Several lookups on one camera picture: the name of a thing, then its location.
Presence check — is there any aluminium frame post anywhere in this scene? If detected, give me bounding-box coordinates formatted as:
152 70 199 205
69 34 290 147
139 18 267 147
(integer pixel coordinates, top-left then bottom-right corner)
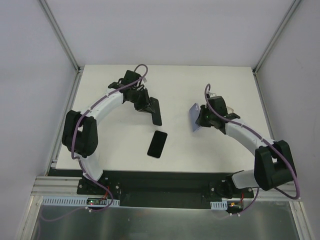
37 0 82 73
252 0 303 76

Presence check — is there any left aluminium frame post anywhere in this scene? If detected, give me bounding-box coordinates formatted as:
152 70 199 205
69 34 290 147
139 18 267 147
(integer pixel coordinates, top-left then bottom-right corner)
37 0 82 73

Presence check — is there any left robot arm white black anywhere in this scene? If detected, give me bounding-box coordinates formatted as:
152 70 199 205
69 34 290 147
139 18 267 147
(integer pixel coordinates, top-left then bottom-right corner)
62 70 162 195

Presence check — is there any beige translucent phone case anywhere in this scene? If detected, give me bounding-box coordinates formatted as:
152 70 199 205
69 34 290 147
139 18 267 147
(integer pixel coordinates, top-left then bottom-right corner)
226 106 234 114

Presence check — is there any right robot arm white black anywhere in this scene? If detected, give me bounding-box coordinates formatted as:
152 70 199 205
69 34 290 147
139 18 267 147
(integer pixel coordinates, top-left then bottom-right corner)
189 94 301 200

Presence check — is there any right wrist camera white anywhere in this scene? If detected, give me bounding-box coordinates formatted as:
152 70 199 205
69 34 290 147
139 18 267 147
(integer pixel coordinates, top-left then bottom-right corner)
206 92 221 99

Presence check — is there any right aluminium frame post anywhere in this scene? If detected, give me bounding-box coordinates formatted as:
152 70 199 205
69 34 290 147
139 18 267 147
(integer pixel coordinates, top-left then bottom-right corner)
252 0 303 76

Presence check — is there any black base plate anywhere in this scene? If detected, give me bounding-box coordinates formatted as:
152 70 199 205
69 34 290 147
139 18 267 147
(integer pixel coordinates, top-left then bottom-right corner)
74 169 253 208

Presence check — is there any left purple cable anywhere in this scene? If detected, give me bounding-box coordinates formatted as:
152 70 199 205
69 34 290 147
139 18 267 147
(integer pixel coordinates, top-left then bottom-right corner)
39 63 149 222

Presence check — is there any white cable duct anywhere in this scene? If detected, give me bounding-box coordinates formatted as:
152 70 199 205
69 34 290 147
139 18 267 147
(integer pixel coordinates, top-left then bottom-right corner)
210 200 228 211
42 196 120 208

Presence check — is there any right white cable duct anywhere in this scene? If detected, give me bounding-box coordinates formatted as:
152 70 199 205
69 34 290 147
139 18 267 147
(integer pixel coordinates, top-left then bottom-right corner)
210 200 228 211

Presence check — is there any left white cable duct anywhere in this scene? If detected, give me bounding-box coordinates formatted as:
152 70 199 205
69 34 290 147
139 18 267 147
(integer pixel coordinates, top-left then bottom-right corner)
42 196 120 208

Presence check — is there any aluminium rail front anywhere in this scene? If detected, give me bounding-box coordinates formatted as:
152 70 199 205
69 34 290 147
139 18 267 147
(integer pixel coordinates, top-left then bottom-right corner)
31 176 293 202

